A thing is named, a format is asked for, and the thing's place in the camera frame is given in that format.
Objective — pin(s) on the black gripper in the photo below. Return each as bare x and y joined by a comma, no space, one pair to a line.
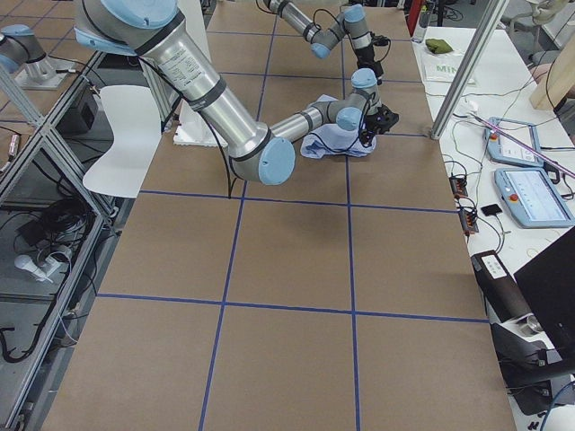
372,122
367,56

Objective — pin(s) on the blue striped button shirt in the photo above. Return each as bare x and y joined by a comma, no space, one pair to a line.
330,139

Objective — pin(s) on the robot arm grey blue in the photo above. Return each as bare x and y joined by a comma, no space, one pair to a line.
328,27
255,151

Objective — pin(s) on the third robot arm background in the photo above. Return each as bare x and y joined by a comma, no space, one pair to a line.
22,53

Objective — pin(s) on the green cloth bag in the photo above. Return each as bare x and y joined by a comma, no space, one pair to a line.
438,46

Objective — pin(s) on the white paper green print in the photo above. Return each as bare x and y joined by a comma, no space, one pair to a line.
440,68

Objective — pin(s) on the orange black connector box upper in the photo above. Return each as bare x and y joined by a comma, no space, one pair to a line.
458,185

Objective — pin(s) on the orange black connector box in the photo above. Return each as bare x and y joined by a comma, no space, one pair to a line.
468,219
458,185

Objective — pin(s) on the orange black connector box lower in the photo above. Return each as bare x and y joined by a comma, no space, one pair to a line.
468,219

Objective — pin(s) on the upper teach pendant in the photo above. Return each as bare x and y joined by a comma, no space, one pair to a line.
516,143

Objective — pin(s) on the teach pendant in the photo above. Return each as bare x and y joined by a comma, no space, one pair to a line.
531,198
516,143

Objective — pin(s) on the small black pad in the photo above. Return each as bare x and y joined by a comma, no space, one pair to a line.
491,210

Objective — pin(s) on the lower teach pendant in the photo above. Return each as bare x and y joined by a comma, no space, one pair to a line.
531,198

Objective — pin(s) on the black cylindrical device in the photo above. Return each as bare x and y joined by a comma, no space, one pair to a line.
502,292

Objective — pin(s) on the black monitor corner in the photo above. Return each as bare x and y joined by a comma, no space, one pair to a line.
547,284

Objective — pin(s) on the white moulded chair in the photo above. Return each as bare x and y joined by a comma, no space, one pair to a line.
136,127

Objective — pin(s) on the white power strip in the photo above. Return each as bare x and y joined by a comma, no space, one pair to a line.
44,271

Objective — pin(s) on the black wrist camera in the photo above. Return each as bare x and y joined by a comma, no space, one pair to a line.
380,41

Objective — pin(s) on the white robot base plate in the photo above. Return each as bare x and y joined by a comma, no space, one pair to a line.
192,130

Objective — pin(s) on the aluminium frame rail structure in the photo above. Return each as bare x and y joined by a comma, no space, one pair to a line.
45,208

